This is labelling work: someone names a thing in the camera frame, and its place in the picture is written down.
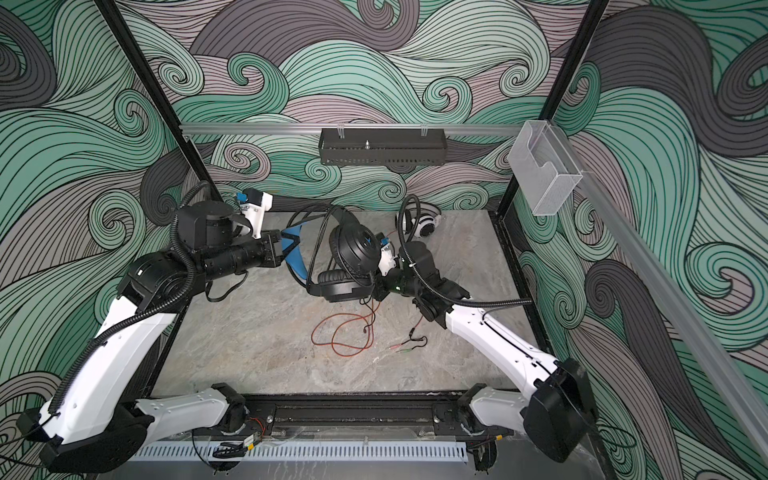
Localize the white black headphones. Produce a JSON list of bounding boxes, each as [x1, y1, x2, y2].
[[402, 202, 442, 240]]

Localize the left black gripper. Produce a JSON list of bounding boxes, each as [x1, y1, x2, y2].
[[202, 229, 300, 287]]

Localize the black perforated wall tray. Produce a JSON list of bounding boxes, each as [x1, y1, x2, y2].
[[318, 128, 448, 169]]

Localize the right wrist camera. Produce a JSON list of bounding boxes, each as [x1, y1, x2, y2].
[[378, 237, 397, 276]]

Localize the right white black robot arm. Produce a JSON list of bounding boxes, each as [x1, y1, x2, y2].
[[383, 194, 598, 463]]

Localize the black frame post right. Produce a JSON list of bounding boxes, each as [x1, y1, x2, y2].
[[497, 1, 609, 219]]

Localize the aluminium rail back wall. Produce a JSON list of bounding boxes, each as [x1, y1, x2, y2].
[[179, 122, 522, 137]]

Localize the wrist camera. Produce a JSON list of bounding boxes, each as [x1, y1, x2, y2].
[[378, 237, 397, 276], [235, 188, 274, 239]]

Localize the clear plastic wall bin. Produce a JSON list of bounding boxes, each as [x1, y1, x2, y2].
[[507, 120, 583, 217]]

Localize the aluminium rail right wall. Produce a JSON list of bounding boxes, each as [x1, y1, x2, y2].
[[551, 122, 768, 457]]

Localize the black headphone cable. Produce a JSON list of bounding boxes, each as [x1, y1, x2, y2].
[[287, 203, 430, 352]]

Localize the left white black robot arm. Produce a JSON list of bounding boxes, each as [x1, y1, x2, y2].
[[17, 182, 283, 474]]

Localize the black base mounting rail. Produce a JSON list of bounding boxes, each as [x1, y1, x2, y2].
[[113, 392, 595, 436]]

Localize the aluminium rail wall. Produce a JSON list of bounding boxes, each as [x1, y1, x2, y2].
[[179, 122, 522, 137], [551, 122, 768, 457]]

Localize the white slotted cable duct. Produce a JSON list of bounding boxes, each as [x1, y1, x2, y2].
[[131, 440, 469, 463]]

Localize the black frame post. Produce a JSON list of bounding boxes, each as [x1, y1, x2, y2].
[[497, 1, 609, 219], [94, 0, 222, 201]]

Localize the black blue headphones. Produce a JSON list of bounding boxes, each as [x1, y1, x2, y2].
[[281, 206, 381, 303]]

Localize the black frame post left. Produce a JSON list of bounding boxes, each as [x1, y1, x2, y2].
[[94, 0, 222, 201]]

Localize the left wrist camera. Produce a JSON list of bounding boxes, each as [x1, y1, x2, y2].
[[235, 188, 274, 239]]

